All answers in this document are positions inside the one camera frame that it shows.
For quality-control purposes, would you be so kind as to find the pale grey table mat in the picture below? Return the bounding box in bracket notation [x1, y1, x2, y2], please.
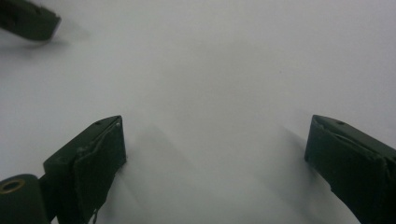
[0, 0, 396, 224]

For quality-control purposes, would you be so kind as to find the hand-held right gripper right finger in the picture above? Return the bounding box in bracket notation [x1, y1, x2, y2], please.
[304, 114, 396, 224]

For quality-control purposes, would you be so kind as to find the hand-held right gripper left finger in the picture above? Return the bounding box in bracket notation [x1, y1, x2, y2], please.
[43, 115, 128, 224]

